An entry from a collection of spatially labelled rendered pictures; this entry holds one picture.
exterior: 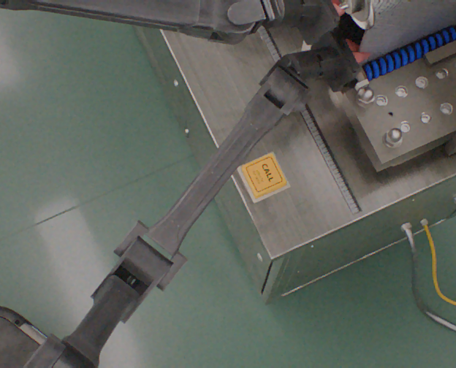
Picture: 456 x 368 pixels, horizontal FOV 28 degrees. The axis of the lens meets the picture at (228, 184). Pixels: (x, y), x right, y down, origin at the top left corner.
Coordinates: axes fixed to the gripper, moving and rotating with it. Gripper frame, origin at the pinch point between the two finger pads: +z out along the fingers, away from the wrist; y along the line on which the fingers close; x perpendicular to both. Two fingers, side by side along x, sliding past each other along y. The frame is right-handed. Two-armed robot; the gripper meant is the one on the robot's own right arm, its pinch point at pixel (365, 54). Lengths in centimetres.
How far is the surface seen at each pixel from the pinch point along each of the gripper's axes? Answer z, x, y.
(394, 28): -0.1, 9.2, 0.3
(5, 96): -9, -129, -68
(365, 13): -11.8, 14.8, -0.9
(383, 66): 4.3, -1.2, 2.8
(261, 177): -15.2, -25.9, 10.2
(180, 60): -17.4, -30.0, -20.5
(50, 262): -15, -133, -13
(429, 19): 8.5, 10.5, 0.3
